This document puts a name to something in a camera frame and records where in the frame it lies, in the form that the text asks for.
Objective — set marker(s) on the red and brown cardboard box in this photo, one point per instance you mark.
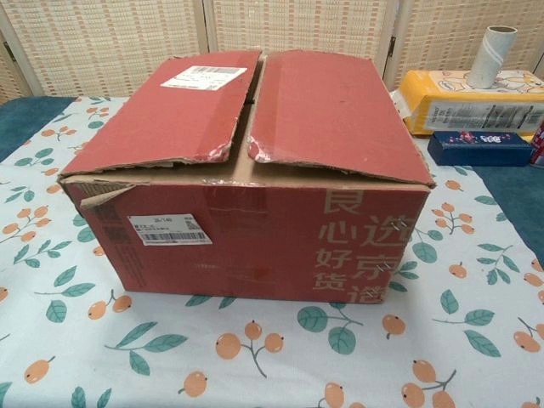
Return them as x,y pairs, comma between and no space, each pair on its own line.
297,127

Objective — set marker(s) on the dark blue rectangular box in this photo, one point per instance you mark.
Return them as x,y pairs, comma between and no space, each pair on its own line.
476,151

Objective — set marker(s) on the grey cardboard tube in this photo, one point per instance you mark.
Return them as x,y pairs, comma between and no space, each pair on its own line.
489,55

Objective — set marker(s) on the floral orange-fruit tablecloth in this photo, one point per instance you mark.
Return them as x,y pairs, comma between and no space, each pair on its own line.
255,361

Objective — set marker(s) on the yellow corgi tissue pack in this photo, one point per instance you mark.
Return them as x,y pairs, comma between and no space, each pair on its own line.
429,115

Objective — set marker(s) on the woven bamboo folding screen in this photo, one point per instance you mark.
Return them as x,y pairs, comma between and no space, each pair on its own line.
106,42

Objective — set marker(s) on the red soda can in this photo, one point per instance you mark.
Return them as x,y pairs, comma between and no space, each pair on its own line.
539,144

